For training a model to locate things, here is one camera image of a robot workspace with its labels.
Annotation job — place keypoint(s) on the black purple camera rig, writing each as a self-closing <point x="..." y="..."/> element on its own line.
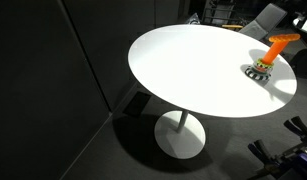
<point x="290" y="164"/>

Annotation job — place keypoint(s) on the round white table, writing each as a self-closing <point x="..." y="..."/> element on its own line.
<point x="202" y="69"/>

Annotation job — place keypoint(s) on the white table pedestal base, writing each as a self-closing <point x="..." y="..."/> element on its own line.
<point x="179" y="134"/>

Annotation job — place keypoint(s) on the grey office chair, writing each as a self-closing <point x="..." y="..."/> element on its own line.
<point x="264" y="22"/>

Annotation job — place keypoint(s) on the black white striped base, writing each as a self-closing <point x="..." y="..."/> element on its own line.
<point x="257" y="73"/>

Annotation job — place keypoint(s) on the black floor plate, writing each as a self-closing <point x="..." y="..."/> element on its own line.
<point x="137" y="104"/>

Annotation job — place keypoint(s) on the orange cylinder block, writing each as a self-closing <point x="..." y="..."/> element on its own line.
<point x="274" y="51"/>

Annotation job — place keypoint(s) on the round orange disc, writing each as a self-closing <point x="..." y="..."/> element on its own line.
<point x="284" y="38"/>

